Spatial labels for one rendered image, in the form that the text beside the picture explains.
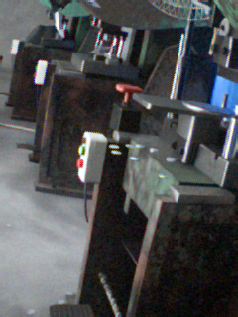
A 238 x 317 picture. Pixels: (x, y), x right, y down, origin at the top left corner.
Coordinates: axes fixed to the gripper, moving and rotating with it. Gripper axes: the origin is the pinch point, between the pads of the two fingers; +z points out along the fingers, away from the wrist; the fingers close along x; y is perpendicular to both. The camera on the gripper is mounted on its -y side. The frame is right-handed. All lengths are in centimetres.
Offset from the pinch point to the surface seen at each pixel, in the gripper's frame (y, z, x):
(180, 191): 74, 34, -5
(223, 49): 50, 23, 23
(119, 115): 21.5, 26.5, -8.7
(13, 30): -603, -22, -97
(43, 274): 3, 59, -72
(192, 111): 54, 29, 7
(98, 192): 29, 38, -27
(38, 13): -609, -16, -54
